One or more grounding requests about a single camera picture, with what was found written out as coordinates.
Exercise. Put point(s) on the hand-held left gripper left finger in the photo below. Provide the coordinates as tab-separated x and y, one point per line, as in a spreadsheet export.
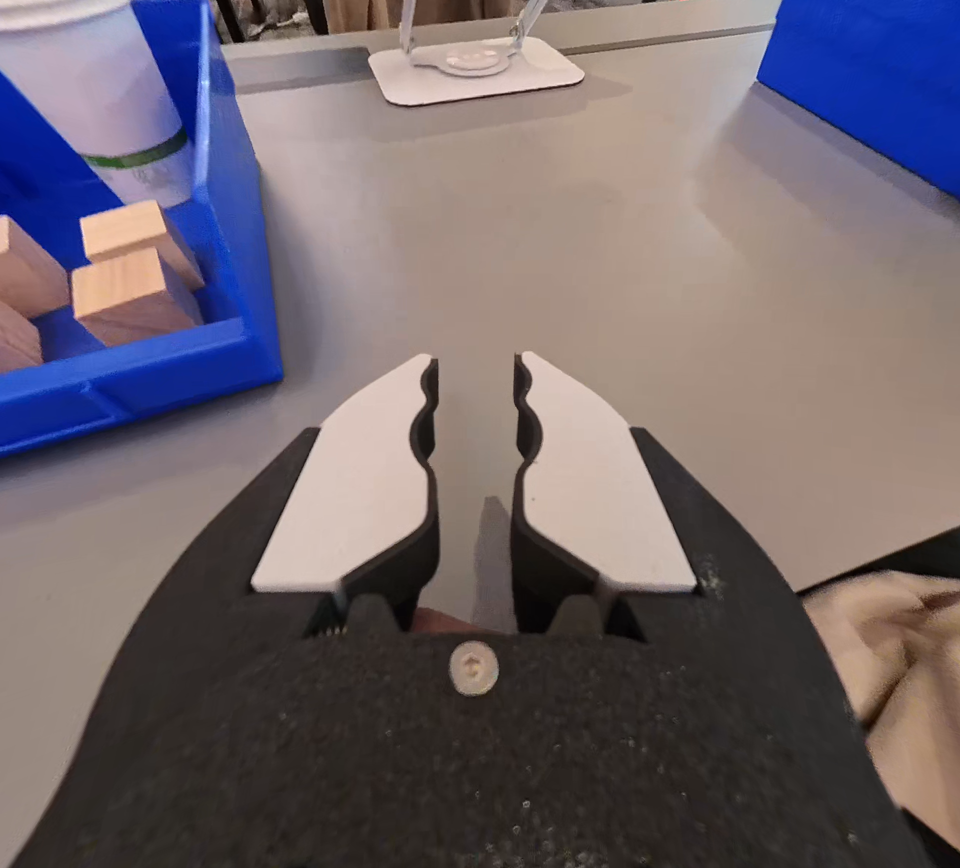
352	508

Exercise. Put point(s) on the person's beige clothing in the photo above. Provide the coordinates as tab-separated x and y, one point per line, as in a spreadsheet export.
900	658

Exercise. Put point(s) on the wooden cube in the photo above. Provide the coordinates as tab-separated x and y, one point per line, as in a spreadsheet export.
16	339
124	226
30	268
127	298

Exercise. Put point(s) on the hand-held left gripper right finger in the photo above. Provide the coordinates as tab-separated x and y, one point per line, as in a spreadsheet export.
600	508

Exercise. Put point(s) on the blue plastic bin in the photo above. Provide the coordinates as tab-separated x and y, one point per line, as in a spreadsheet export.
232	283
862	57

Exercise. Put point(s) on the white document stand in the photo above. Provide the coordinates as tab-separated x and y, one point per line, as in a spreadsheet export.
540	76

